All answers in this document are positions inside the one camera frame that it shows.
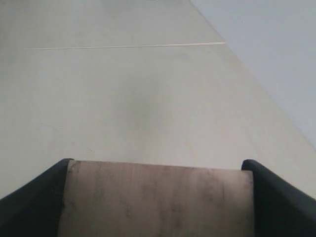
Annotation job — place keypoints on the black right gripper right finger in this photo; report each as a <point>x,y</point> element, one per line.
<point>280,209</point>

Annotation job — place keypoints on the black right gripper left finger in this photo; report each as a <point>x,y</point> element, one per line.
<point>34,210</point>

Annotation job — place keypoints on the largest wooden cube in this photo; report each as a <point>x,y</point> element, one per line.
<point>117,199</point>

